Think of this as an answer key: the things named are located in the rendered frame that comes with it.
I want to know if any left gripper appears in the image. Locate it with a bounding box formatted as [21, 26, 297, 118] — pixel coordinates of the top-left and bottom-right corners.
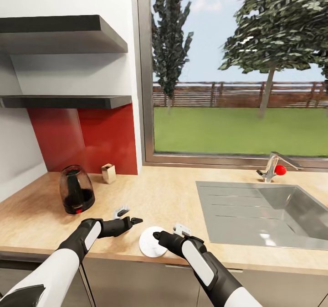
[110, 216, 143, 237]

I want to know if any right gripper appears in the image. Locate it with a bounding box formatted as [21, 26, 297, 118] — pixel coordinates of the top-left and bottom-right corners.
[153, 230, 179, 254]

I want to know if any electric kettle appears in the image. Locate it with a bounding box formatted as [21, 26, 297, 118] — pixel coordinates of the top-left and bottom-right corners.
[60, 165, 95, 214]

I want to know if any saucer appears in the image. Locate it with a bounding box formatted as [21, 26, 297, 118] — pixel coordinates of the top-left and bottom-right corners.
[139, 226, 168, 257]

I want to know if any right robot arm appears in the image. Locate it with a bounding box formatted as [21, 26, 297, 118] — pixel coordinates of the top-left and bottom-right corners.
[153, 223, 263, 307]

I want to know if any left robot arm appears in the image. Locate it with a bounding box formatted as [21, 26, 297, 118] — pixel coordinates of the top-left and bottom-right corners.
[0, 205, 143, 307]

